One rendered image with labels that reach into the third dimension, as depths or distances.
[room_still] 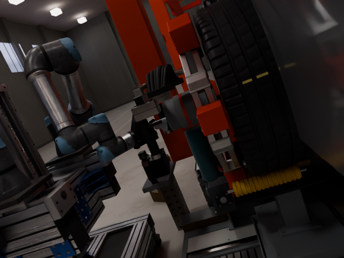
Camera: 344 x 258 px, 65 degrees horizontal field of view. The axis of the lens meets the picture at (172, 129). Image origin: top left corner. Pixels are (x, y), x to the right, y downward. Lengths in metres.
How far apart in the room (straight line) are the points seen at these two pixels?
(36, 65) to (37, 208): 0.56
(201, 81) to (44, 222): 0.75
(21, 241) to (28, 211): 0.14
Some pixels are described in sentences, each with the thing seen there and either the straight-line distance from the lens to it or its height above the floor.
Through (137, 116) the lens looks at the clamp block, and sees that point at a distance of 0.93.
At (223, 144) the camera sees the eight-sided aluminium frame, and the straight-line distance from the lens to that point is 0.85.
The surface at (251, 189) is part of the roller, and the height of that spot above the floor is 0.51.
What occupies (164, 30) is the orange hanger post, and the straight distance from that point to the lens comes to 3.45.
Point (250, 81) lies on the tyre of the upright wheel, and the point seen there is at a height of 0.91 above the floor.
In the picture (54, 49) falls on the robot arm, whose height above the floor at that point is 1.28.
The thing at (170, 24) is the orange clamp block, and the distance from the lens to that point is 0.89.
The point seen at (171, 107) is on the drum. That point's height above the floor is 0.89.
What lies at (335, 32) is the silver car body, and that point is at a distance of 0.37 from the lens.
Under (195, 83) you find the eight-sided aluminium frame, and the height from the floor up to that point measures 0.96.
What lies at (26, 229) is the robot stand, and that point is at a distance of 1.19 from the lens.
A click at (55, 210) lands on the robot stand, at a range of 1.08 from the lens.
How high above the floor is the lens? 1.02
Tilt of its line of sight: 11 degrees down
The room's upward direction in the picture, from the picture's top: 22 degrees counter-clockwise
